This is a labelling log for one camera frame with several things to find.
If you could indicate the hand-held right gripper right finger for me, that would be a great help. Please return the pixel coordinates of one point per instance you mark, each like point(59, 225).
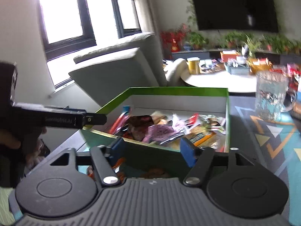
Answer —
point(188, 151)

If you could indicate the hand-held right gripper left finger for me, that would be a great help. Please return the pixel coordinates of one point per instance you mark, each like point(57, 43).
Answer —
point(118, 146)

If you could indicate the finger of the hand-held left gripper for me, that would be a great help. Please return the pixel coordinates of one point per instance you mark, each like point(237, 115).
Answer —
point(96, 119)

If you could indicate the pile of mixed snacks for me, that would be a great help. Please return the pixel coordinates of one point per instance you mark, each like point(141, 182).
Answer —
point(199, 131)

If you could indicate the purple snack packet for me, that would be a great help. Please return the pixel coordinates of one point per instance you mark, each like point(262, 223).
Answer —
point(160, 131)

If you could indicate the green cardboard box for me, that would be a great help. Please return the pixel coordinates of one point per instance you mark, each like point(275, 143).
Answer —
point(152, 160)

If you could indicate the person's left hand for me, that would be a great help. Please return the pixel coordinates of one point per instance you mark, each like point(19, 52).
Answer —
point(9, 139)

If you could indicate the grey sofa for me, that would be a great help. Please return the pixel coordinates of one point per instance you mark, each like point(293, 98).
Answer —
point(112, 75)

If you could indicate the patterned teal grey mat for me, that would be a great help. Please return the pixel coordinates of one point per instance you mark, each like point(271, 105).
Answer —
point(258, 146)

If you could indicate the white round table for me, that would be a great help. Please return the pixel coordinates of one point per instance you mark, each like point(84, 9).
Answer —
point(223, 82)

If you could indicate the white plush cushion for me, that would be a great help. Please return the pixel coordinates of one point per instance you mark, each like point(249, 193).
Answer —
point(176, 71)

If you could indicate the yellow can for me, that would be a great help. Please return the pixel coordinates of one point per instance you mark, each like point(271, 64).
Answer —
point(192, 66)

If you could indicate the large black framed window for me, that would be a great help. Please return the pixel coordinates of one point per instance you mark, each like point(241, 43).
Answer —
point(43, 28)

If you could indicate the teal storage tray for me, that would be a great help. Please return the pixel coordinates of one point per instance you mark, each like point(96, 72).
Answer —
point(236, 69)

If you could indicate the grey television cabinet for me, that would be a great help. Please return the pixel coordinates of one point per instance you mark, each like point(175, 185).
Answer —
point(199, 55)

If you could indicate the clear glass mug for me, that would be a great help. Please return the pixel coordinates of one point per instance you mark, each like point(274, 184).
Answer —
point(268, 94)

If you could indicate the orange box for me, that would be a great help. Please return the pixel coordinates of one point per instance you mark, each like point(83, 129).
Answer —
point(229, 56)

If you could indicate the wicker basket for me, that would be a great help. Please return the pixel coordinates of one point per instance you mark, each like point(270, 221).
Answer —
point(259, 67)

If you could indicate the narrow black framed window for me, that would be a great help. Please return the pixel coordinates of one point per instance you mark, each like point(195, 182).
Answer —
point(114, 9)

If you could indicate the green potted plant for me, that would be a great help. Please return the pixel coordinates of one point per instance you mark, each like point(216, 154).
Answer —
point(232, 38)
point(283, 43)
point(197, 40)
point(269, 42)

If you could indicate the red flower plant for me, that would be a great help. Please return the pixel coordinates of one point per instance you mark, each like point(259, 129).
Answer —
point(174, 37)

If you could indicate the beige curtain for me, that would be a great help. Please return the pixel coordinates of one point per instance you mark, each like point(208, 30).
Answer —
point(148, 9)

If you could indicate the spider plant in vase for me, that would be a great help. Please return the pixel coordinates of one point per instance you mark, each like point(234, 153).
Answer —
point(251, 47)

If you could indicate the ivy vine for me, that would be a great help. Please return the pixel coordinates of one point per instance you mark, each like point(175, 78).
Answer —
point(191, 16)

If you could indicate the black wall television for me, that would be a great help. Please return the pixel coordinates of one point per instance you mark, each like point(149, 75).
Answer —
point(235, 7)

